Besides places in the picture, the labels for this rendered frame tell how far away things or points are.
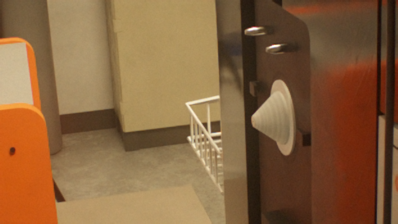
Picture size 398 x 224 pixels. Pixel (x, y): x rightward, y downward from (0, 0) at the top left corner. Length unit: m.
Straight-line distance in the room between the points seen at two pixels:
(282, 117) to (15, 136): 0.43
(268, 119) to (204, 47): 3.19
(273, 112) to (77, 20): 3.48
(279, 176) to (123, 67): 3.11
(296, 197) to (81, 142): 3.48
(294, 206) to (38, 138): 0.41
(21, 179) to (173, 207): 0.72
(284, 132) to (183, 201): 1.06
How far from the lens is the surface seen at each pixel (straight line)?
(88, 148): 4.07
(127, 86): 3.86
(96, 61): 4.20
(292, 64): 0.67
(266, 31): 0.71
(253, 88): 0.76
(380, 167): 0.50
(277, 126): 0.69
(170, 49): 3.85
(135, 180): 3.67
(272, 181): 0.77
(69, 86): 4.22
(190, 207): 1.72
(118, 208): 1.74
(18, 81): 1.14
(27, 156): 1.04
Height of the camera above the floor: 1.44
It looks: 19 degrees down
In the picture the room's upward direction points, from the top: 3 degrees counter-clockwise
